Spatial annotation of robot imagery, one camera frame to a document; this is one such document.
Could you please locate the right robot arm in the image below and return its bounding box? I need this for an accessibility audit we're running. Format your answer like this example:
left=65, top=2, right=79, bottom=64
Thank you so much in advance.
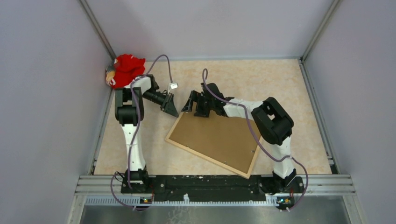
left=182, top=83, right=300, bottom=194

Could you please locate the wooden picture frame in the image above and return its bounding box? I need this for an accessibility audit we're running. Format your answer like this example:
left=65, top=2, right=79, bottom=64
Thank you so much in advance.
left=164, top=105, right=263, bottom=180

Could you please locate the red crumpled cloth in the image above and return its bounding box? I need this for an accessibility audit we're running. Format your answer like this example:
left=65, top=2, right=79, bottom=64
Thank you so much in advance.
left=106, top=54, right=146, bottom=89

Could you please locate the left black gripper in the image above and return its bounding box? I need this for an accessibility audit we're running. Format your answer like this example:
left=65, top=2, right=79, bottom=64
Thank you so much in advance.
left=141, top=89, right=178, bottom=117

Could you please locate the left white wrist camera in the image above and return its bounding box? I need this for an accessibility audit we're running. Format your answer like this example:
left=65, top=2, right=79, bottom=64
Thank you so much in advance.
left=168, top=82, right=178, bottom=91

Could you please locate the brown frame backing board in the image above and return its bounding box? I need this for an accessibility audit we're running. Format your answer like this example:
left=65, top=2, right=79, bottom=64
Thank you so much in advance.
left=168, top=112, right=260, bottom=175

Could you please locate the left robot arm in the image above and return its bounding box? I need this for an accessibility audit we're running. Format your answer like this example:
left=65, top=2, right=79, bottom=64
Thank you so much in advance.
left=114, top=74, right=179, bottom=193

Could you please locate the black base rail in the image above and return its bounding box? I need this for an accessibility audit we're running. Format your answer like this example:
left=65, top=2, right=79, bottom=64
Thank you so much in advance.
left=121, top=175, right=304, bottom=202

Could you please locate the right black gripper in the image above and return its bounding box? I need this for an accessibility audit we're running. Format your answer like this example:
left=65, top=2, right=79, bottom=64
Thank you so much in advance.
left=181, top=91, right=215, bottom=118

